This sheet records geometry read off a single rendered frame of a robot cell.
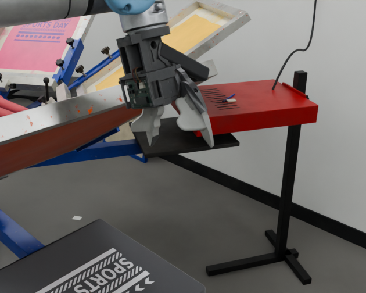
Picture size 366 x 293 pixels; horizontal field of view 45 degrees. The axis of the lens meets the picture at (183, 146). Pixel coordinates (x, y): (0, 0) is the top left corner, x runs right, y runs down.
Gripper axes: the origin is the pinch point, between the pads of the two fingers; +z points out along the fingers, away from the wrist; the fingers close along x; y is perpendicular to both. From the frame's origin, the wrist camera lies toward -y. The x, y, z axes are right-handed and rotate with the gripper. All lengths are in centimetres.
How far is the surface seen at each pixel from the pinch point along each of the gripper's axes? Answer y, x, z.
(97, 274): -4, -52, 41
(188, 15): -118, -104, -30
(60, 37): -89, -181, -36
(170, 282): -16, -35, 46
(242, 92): -128, -87, 14
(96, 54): -200, -312, -25
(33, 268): 7, -67, 36
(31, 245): 0, -81, 35
